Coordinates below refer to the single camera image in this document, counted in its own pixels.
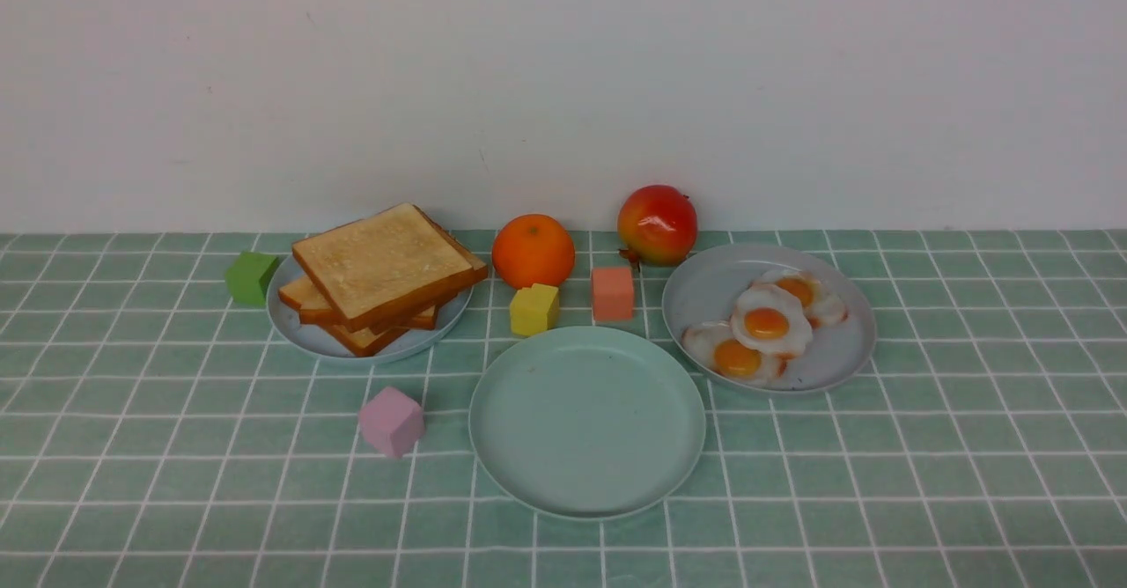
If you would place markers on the green foam cube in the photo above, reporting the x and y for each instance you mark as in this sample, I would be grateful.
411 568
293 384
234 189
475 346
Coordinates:
248 277

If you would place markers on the orange fruit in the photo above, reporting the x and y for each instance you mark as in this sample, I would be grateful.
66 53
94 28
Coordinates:
533 249

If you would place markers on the green centre plate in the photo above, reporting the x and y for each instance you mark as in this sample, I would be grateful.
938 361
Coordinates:
587 423

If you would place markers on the yellow foam cube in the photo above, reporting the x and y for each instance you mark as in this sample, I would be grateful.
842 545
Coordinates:
534 309

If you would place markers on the pink foam cube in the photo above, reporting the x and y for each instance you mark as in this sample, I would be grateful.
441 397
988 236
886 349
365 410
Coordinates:
392 422

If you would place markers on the fried egg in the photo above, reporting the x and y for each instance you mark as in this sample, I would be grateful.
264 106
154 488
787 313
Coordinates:
821 306
714 347
772 321

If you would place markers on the toast slice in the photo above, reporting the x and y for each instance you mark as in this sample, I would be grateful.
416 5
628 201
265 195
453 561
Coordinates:
423 320
302 293
364 342
379 271

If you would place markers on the salmon foam cube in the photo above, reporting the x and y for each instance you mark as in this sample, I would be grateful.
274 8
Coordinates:
613 294

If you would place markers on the red pomegranate fruit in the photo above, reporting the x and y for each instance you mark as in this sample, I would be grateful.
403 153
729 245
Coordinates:
658 226

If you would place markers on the grey plate with eggs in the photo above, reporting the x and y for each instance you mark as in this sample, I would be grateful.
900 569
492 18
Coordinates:
704 288

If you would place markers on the grey plate with toast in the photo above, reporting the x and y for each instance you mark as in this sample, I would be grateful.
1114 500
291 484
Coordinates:
316 342

